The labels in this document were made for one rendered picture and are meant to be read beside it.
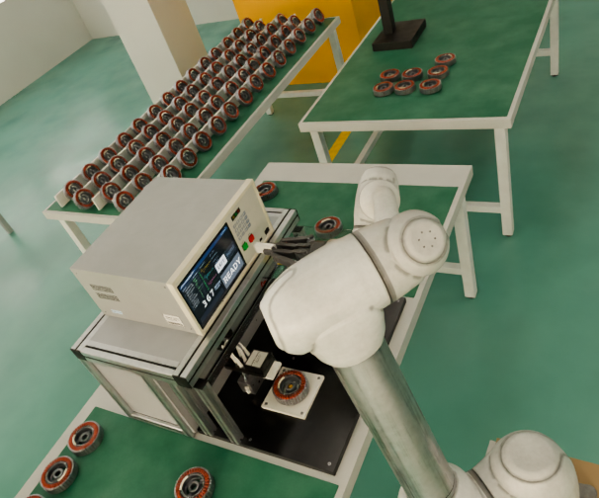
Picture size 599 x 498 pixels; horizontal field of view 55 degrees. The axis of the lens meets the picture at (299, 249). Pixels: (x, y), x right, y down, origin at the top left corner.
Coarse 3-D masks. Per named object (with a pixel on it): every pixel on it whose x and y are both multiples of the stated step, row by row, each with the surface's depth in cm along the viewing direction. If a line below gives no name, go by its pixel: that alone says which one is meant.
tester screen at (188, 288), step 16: (224, 240) 160; (208, 256) 154; (240, 256) 167; (192, 272) 149; (208, 272) 154; (192, 288) 149; (208, 288) 155; (224, 288) 161; (192, 304) 150; (208, 304) 156
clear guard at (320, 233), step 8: (296, 232) 185; (304, 232) 184; (312, 232) 183; (320, 232) 182; (328, 232) 180; (336, 232) 179; (344, 232) 178; (272, 264) 177; (272, 272) 174; (280, 272) 173
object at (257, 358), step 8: (232, 352) 177; (256, 352) 171; (264, 352) 170; (232, 360) 175; (240, 360) 174; (248, 360) 170; (256, 360) 169; (264, 360) 168; (272, 360) 171; (232, 368) 173; (248, 368) 169; (256, 368) 167; (264, 368) 168; (272, 368) 170; (264, 376) 168; (272, 376) 168
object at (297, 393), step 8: (280, 376) 175; (288, 376) 175; (296, 376) 174; (304, 376) 173; (280, 384) 173; (288, 384) 173; (296, 384) 174; (304, 384) 170; (280, 392) 171; (288, 392) 172; (296, 392) 169; (304, 392) 170; (280, 400) 170; (288, 400) 168; (296, 400) 169
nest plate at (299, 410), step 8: (288, 368) 181; (312, 376) 176; (320, 376) 175; (312, 384) 174; (320, 384) 174; (272, 392) 176; (312, 392) 172; (264, 400) 175; (272, 400) 174; (304, 400) 170; (312, 400) 170; (264, 408) 174; (272, 408) 172; (280, 408) 171; (288, 408) 170; (296, 408) 169; (304, 408) 168; (296, 416) 168; (304, 416) 167
